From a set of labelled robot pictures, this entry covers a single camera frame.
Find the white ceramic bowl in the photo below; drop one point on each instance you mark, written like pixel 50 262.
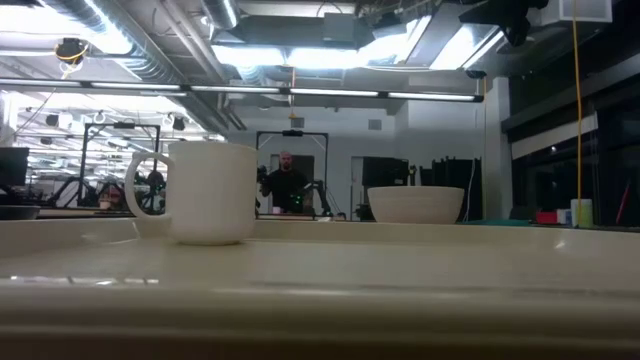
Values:
pixel 415 205

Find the white ceramic mug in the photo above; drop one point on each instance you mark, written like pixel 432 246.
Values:
pixel 210 195

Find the teal cloth napkin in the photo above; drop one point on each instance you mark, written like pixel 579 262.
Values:
pixel 500 222

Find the dark round plate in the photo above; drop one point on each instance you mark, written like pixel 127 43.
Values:
pixel 17 212

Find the beige plastic tray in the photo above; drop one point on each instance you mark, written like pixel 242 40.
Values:
pixel 320 270

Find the person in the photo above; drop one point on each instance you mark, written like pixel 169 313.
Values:
pixel 285 187

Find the long LED light bar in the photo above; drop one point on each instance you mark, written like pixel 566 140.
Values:
pixel 330 93

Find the black folding panels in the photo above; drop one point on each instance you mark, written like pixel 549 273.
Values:
pixel 450 185

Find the red box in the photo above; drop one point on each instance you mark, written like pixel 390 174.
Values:
pixel 546 218

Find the small white blue box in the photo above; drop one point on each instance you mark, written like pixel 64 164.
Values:
pixel 564 217

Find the pale green roll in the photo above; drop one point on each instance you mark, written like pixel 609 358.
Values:
pixel 582 214

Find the black computer monitor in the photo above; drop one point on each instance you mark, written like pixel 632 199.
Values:
pixel 14 166

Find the white ceiling box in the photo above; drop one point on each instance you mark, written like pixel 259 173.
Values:
pixel 590 10

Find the black gantry frame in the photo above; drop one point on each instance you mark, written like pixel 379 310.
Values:
pixel 292 133
pixel 122 125

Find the grey wall vent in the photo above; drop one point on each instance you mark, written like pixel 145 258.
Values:
pixel 297 122
pixel 375 124

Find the black security camera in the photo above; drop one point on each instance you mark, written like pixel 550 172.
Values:
pixel 475 74

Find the silver ventilation duct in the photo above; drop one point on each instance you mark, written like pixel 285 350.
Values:
pixel 222 12

